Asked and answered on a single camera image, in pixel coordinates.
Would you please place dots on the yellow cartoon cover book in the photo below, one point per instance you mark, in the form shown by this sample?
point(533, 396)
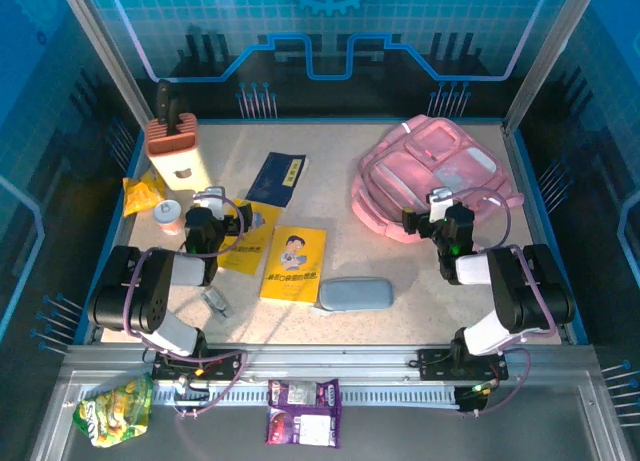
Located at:
point(245, 258)
point(295, 276)

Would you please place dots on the navy blue book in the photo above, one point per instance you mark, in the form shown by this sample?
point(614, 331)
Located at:
point(275, 181)

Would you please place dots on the pink student backpack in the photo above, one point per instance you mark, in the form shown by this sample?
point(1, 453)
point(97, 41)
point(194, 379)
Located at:
point(430, 171)

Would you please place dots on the grey pencil case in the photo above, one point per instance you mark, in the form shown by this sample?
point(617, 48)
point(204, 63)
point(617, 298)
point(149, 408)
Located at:
point(357, 295)

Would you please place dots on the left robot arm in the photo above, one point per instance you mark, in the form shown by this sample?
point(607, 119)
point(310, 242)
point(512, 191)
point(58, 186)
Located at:
point(160, 301)

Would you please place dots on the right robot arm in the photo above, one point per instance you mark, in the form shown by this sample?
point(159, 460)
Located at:
point(520, 291)

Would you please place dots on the yellow snack bag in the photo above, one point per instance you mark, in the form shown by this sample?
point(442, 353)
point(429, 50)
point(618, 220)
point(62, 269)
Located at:
point(140, 196)

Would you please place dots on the green chip bag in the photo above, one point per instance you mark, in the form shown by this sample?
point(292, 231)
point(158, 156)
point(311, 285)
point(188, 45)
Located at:
point(112, 416)

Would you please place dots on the cream knife block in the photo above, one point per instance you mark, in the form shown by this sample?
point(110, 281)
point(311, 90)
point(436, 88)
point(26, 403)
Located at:
point(182, 166)

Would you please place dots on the small grey metal clip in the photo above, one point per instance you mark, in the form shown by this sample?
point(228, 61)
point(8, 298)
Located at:
point(217, 302)

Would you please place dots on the small purple snack packet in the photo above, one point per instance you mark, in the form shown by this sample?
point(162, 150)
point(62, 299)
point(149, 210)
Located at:
point(302, 393)

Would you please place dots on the large purple snack packet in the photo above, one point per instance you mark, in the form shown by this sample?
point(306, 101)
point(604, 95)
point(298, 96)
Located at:
point(302, 428)

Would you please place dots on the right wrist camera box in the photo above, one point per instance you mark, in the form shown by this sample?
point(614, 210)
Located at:
point(440, 206)

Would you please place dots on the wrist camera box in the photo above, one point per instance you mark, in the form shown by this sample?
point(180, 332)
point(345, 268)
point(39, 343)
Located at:
point(210, 197)
point(440, 206)

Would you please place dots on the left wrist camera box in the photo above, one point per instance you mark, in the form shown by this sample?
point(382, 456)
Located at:
point(210, 197)

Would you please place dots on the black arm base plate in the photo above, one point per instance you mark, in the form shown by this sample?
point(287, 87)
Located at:
point(225, 363)
point(435, 363)

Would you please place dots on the aluminium frame beam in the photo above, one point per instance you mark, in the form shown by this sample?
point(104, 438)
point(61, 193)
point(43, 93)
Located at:
point(325, 356)

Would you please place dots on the aluminium frame post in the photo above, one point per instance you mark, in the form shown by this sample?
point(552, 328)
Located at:
point(550, 46)
point(100, 46)

